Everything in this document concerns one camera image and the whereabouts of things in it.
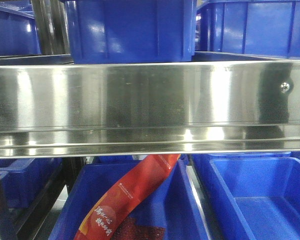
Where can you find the blue bin holding red package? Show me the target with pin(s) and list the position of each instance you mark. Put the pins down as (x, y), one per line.
(171, 207)

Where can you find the blue bin upper middle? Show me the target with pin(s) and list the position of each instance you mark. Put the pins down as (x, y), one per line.
(131, 31)

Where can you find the red snack package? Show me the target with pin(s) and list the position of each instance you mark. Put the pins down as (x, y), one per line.
(104, 218)

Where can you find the empty blue bin lower right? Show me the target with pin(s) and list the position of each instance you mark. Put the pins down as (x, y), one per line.
(253, 196)

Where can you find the blue bin lower left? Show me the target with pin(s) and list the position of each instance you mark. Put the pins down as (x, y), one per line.
(23, 178)

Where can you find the blue bin upper right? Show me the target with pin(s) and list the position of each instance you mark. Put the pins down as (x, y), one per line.
(252, 27)

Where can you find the blue bin upper left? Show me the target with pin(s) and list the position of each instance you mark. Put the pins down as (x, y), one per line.
(18, 33)

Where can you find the stainless steel shelf rail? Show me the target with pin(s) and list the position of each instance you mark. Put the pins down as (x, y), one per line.
(153, 108)

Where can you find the shelf rail screw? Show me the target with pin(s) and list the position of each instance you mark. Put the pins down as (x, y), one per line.
(284, 87)

